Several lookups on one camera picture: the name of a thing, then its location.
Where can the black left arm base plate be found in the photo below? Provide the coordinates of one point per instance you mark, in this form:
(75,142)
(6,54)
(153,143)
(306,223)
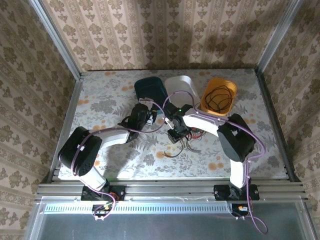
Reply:
(118,192)

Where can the white plastic bin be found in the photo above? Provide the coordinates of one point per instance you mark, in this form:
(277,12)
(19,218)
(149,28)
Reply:
(178,86)

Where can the grey metal panel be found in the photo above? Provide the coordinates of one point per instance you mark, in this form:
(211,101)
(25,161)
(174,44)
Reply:
(162,227)

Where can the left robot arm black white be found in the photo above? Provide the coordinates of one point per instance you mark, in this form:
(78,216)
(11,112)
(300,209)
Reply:
(80,152)

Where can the teal plastic bin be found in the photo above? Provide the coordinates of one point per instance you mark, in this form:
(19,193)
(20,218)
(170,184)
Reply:
(150,87)

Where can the aluminium frame rail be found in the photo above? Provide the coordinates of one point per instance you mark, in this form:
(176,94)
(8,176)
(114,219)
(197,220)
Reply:
(170,190)

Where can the aluminium frame post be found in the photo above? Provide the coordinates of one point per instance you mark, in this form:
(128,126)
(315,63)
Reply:
(58,42)
(278,37)

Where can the black power connector block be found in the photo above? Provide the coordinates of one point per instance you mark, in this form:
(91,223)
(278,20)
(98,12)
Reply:
(100,210)
(237,210)

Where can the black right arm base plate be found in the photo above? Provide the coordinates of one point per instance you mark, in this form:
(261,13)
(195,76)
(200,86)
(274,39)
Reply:
(220,192)

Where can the orange plastic bin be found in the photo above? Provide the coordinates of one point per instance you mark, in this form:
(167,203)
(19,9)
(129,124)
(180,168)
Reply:
(220,83)

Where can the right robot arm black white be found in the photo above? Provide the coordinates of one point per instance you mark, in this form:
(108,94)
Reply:
(235,140)

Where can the aluminium table side rail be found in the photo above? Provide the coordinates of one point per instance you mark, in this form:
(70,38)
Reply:
(270,105)
(71,105)

